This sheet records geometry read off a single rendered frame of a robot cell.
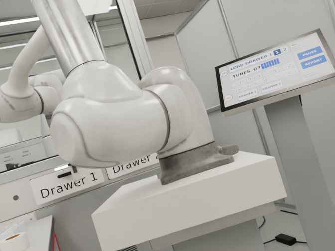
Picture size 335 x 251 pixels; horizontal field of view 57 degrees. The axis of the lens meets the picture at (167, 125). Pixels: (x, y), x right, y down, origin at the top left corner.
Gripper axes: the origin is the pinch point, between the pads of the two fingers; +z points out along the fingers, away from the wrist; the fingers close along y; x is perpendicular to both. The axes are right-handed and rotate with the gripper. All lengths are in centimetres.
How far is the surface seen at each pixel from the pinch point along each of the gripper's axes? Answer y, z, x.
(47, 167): 12.7, -3.2, 9.7
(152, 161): 8.7, 8.3, -35.9
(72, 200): 9.4, 13.5, 3.9
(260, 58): -5, -27, -98
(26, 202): 10.6, 7.8, 21.6
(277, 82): -19, -16, -93
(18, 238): -38.0, 2.3, 20.2
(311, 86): -31, -12, -100
